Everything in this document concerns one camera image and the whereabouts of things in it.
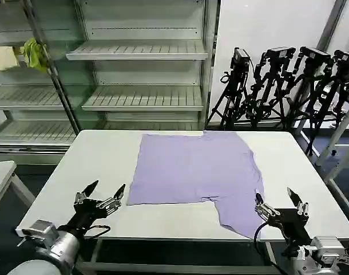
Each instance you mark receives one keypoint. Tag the grey table frame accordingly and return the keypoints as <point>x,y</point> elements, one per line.
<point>95,252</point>

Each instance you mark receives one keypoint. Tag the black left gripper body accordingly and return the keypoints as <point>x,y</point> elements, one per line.
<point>84,215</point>

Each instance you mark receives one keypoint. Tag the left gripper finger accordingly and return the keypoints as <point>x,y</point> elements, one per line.
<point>87,194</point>
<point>111,204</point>

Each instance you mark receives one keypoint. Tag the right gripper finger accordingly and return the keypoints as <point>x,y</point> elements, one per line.
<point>264,211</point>
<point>301,208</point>

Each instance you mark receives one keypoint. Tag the purple shirt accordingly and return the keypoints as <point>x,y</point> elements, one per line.
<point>191,169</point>

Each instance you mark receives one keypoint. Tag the black tripod with camera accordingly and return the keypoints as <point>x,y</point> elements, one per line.
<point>344,74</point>
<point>270,86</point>
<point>313,83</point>
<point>236,86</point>

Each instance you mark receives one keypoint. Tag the yellow-green cloth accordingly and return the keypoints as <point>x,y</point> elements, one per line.
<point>34,54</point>

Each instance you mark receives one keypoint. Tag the white empty display shelf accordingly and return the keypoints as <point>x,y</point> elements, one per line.
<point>140,51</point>

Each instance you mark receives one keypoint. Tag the white metal stand frame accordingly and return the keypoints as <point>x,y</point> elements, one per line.
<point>339,134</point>

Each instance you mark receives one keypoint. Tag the grey slanted metal beam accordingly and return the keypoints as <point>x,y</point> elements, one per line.
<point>333,23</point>

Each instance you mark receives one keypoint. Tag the small white side table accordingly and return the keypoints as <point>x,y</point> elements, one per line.
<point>0,177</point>

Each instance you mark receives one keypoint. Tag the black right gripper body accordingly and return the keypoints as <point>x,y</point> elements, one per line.
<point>291,224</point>

